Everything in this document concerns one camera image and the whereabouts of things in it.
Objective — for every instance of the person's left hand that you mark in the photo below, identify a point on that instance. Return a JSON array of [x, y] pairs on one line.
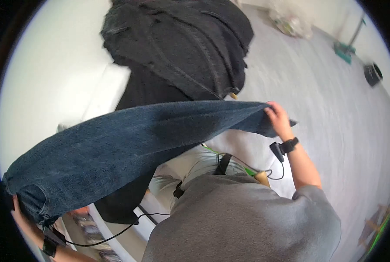
[[24, 218]]

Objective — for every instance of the person's right hand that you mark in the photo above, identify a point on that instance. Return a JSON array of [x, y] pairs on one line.
[[280, 121]]

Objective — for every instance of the person's right thumb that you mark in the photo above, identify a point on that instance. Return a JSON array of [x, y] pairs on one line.
[[269, 113]]

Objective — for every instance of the person's left fingers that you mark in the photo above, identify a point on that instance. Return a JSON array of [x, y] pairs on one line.
[[16, 204]]

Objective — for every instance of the person's right fingers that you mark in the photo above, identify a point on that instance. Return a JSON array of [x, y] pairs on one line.
[[274, 104]]

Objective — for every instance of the blue denim jeans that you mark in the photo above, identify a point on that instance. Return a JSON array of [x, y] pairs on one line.
[[116, 154]]

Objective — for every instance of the black wrist band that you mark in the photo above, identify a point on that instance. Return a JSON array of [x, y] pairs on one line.
[[52, 240], [286, 146]]

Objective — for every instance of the wooden furniture leg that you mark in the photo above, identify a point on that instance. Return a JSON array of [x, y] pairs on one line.
[[262, 178]]

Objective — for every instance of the patterned rug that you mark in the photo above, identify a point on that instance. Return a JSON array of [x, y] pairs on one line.
[[93, 232]]

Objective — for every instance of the clear plastic bag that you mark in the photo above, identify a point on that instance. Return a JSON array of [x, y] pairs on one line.
[[291, 19]]

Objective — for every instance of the green floor mop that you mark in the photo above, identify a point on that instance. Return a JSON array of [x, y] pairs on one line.
[[345, 49]]

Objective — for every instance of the black round bin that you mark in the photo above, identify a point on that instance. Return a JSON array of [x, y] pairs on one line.
[[373, 74]]

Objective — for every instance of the black cloth garment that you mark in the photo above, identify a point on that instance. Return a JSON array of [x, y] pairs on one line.
[[123, 199]]

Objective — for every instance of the black denim jeans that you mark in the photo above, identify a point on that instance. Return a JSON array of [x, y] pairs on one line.
[[181, 46]]

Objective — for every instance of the person's body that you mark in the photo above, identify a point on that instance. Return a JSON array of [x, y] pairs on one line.
[[240, 222]]

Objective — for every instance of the wooden frame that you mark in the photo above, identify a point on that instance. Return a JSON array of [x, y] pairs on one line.
[[376, 226]]

